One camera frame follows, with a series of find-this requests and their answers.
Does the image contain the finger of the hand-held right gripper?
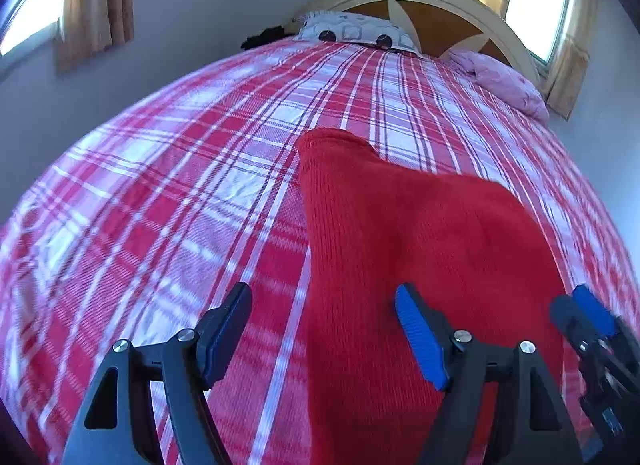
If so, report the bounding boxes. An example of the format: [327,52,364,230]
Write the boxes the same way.
[549,294,603,358]
[572,284,638,348]

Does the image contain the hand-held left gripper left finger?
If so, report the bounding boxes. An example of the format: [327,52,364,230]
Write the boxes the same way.
[62,282,253,465]

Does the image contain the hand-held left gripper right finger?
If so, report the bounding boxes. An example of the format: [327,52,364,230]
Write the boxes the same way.
[394,283,584,465]

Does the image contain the red knit sweater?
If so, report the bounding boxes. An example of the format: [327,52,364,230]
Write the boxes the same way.
[295,127,583,465]

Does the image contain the red plaid bedsheet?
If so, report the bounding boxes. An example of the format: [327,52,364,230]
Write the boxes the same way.
[0,40,640,465]

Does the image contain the pink pillow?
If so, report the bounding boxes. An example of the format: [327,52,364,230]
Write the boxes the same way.
[447,49,551,120]

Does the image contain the tan curtain by headboard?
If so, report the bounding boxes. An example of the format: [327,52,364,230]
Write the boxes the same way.
[542,0,606,120]

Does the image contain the dark object beside bed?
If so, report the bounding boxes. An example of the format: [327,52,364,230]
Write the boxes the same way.
[240,25,293,50]

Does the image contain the window behind headboard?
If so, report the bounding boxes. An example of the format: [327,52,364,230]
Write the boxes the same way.
[502,0,576,66]

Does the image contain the white patterned pillow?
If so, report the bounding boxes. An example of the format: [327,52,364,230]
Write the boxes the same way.
[292,12,418,53]

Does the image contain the tan side window curtain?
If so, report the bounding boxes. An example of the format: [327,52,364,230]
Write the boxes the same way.
[54,0,136,73]

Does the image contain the side wall window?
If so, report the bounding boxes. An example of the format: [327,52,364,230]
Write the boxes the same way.
[0,0,68,58]

